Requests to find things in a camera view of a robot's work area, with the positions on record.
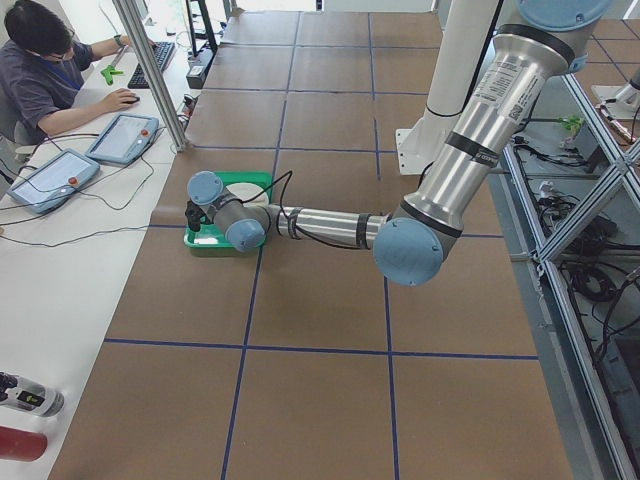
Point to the white round plate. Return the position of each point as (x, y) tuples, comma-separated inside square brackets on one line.
[(249, 193)]

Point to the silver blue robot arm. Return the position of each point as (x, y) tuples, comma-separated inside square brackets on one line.
[(540, 40)]

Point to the green plastic tray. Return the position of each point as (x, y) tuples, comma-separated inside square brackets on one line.
[(205, 240)]

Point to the black desktop box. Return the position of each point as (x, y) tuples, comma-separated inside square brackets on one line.
[(199, 66)]

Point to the far blue teach pendant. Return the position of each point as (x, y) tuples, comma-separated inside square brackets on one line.
[(124, 139)]

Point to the blue teach pendant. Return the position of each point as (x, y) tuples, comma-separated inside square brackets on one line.
[(124, 139), (52, 184)]

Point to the white central pillar with base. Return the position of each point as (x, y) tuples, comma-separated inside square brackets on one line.
[(468, 30)]

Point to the green plastic clamp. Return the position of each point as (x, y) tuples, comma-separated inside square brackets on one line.
[(108, 74)]

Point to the near blue teach pendant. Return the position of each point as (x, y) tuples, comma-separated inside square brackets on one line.
[(52, 184)]

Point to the seated person in grey shirt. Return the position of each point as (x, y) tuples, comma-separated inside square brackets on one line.
[(41, 72)]

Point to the clear water bottle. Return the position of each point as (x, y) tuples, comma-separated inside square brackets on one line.
[(25, 395)]

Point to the red bottle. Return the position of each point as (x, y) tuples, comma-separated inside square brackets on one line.
[(21, 445)]

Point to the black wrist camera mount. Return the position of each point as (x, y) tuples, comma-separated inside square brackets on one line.
[(194, 215)]

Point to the aluminium frame post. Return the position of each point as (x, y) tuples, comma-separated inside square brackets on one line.
[(128, 15)]

